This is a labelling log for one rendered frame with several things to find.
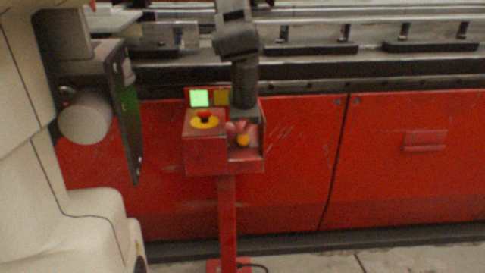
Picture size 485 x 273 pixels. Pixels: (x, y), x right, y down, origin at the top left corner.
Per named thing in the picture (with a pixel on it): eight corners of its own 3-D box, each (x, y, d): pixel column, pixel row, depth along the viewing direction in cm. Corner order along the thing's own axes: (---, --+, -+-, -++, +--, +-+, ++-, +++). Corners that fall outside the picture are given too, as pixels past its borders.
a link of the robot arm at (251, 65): (231, 63, 56) (261, 62, 57) (230, 45, 61) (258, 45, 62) (231, 92, 61) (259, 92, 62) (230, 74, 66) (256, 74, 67)
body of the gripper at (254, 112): (255, 94, 72) (257, 67, 67) (260, 123, 65) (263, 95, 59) (228, 95, 71) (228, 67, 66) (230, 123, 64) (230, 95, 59)
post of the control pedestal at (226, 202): (222, 286, 109) (214, 164, 81) (221, 273, 114) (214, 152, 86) (236, 285, 109) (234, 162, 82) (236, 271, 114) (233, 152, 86)
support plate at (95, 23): (35, 33, 67) (34, 28, 67) (80, 15, 90) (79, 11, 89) (119, 32, 69) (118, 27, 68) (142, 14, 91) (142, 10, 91)
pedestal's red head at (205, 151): (186, 177, 76) (178, 113, 67) (190, 144, 90) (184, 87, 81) (264, 173, 78) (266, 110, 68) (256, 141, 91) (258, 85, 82)
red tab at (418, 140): (403, 151, 107) (408, 134, 103) (400, 148, 109) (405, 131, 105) (444, 149, 108) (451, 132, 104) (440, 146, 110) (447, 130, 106)
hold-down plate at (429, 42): (388, 53, 97) (390, 43, 95) (380, 48, 101) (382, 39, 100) (477, 51, 99) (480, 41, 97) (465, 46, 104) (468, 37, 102)
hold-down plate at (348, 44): (264, 56, 94) (264, 46, 92) (261, 51, 98) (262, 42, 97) (358, 54, 96) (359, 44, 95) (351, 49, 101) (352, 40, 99)
